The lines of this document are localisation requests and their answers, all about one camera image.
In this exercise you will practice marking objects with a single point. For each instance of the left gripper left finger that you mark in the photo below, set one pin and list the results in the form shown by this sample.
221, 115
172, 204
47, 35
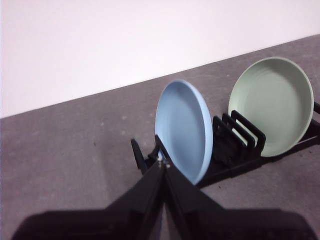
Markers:
120, 220

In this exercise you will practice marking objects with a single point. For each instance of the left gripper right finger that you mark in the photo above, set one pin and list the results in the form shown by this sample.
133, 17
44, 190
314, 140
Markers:
212, 222

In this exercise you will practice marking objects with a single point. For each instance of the blue plate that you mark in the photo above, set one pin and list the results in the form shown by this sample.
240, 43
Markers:
182, 130

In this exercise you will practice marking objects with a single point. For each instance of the green plate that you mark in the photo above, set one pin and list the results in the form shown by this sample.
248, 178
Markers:
272, 105

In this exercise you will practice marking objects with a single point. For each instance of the black plate rack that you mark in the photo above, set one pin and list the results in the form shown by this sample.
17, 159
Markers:
237, 140

